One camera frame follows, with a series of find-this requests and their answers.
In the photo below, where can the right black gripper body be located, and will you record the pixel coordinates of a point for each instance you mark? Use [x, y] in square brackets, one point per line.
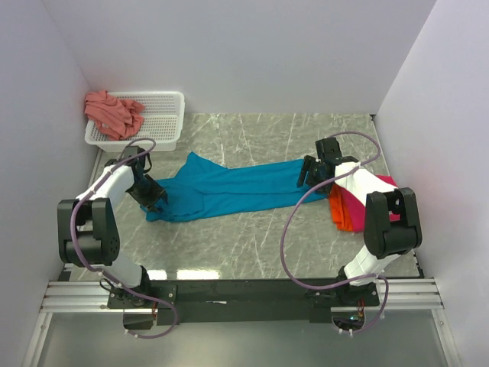
[315, 177]

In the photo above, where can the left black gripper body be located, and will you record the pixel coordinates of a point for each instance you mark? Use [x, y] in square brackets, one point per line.
[147, 192]

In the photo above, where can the blue t shirt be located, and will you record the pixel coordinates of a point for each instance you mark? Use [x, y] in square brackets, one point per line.
[202, 189]

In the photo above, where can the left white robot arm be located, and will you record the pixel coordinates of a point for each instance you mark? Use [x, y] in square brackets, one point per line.
[87, 231]

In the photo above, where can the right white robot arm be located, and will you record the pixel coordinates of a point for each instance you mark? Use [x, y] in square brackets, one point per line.
[384, 241]

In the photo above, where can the orange folded t shirt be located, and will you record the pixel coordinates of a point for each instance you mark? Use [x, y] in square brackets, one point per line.
[339, 210]

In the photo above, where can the pink folded t shirt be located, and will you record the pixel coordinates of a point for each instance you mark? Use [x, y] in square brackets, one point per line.
[356, 210]

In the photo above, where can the white plastic basket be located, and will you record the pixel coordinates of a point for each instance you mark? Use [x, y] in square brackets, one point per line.
[163, 121]

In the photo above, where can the salmon crumpled t shirt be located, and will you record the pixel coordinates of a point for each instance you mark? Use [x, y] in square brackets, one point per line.
[118, 119]

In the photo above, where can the black base beam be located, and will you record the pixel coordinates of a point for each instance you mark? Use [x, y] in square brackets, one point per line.
[206, 301]

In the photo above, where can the aluminium rail frame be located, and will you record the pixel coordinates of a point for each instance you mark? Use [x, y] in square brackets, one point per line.
[89, 297]

